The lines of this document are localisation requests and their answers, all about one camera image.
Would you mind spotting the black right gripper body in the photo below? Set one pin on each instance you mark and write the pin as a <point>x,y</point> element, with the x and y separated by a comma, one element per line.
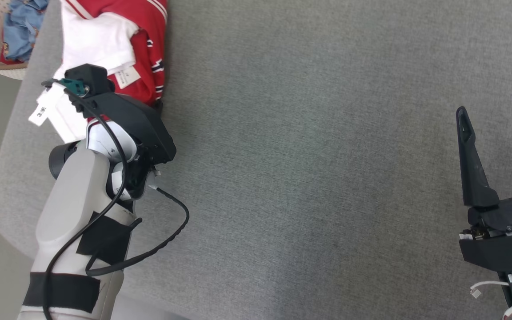
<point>509,240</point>

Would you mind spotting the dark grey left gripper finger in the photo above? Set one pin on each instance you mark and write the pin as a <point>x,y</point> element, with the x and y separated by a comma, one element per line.
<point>158,108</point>

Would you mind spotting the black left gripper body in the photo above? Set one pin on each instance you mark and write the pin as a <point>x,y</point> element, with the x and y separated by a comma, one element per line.
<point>131,124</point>

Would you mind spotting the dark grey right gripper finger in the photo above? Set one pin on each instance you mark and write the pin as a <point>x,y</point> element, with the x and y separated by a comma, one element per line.
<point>476,178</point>

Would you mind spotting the red and white jersey shirt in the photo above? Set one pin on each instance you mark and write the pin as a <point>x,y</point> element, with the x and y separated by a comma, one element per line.
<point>100,40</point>

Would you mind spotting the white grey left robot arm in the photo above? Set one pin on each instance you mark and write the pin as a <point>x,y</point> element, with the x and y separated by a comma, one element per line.
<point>74,191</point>

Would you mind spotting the blue garment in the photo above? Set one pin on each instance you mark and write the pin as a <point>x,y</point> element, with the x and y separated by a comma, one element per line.
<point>25,31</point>

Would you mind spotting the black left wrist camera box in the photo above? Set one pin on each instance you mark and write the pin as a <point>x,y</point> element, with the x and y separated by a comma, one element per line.
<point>89,78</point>

